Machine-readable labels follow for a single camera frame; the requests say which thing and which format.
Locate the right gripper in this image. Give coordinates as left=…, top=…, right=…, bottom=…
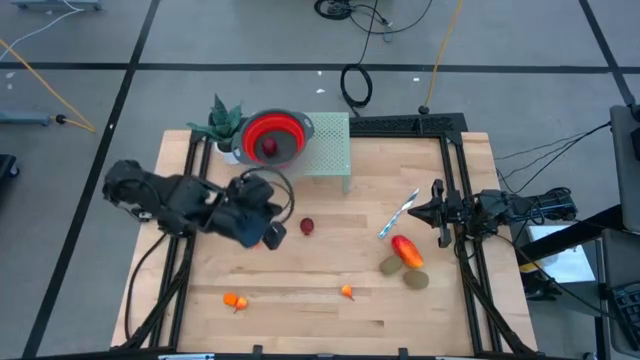
left=407, top=178, right=474, bottom=250

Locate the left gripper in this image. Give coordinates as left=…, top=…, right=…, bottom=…
left=214, top=174, right=289, bottom=251

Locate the red orange mango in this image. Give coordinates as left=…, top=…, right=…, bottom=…
left=390, top=234, right=426, bottom=270

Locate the brown green kiwi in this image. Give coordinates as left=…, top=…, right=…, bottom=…
left=403, top=269, right=431, bottom=291
left=378, top=255, right=404, bottom=277

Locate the white plant pot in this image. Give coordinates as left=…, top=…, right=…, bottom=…
left=213, top=141, right=241, bottom=166

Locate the red grey collapsible colander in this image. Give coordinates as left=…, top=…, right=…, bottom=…
left=237, top=108, right=317, bottom=169

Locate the green snake plant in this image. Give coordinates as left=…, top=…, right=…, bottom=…
left=186, top=93, right=246, bottom=151

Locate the pale green perforated shelf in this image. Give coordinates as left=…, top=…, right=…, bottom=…
left=245, top=111, right=352, bottom=195

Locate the white box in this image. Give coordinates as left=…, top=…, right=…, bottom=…
left=527, top=223, right=597, bottom=285

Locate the silver bar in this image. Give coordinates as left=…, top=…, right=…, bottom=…
left=157, top=352, right=216, bottom=360

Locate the grey desk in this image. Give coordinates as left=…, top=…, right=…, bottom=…
left=599, top=227, right=640, bottom=359

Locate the black keyboard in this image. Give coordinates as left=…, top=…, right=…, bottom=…
left=612, top=282, right=640, bottom=349

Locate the grey stand foot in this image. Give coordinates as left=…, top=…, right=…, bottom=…
left=0, top=110, right=54, bottom=127
left=10, top=0, right=103, bottom=12

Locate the black caster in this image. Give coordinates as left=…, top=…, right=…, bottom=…
left=0, top=153, right=21, bottom=180

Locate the black aluminium table frame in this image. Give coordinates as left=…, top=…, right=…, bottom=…
left=119, top=112, right=539, bottom=357

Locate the black hanging cable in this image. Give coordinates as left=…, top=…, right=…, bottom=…
left=340, top=0, right=381, bottom=117

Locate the black arm base cable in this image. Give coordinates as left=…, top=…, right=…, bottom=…
left=123, top=232, right=169, bottom=344

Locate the yellow hanging cable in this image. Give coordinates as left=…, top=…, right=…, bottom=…
left=422, top=0, right=465, bottom=115

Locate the black cable bundle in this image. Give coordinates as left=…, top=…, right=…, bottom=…
left=313, top=0, right=435, bottom=36

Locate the yellow floor cable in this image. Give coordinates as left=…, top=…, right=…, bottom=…
left=0, top=38, right=97, bottom=134

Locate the white floor cable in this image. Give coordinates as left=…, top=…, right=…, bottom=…
left=0, top=0, right=86, bottom=49

